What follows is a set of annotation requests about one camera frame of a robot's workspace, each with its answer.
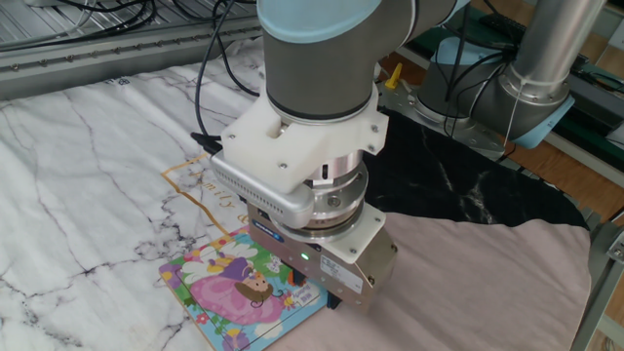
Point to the silver Schunk gripper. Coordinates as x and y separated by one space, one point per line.
378 265

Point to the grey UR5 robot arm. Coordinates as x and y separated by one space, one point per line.
317 63

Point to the colourful fairy puzzle board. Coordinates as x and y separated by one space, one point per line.
229 302

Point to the white gripper mounting plate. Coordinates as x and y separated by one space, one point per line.
361 239

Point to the silver force torque sensor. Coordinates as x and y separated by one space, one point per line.
341 195

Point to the marble pink black tablecloth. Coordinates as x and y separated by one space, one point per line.
439 292

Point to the white wrist adapter block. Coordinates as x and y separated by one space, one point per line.
292 151

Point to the small yellow plastic part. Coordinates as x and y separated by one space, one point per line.
394 78

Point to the white zip tie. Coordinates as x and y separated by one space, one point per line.
512 107

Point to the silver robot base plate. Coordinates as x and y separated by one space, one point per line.
480 139

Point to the aluminium frame post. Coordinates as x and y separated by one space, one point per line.
597 283

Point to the aluminium frame rail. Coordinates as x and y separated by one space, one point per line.
49 73

